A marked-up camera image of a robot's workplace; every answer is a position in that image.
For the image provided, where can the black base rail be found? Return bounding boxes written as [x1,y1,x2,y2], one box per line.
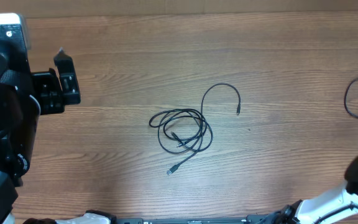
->
[113,215,274,224]

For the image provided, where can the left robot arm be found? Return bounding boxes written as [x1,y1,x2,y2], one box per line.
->
[0,49,81,223]

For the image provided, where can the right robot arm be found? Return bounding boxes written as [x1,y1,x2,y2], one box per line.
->
[272,156,358,223]

